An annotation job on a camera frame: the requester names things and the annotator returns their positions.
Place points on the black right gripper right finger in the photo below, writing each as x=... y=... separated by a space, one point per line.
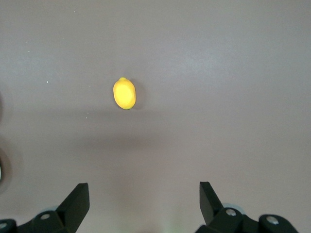
x=211 y=206

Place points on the yellow lemon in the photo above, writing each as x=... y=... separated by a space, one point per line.
x=124 y=93

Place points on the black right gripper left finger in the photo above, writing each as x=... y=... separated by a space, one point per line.
x=73 y=206

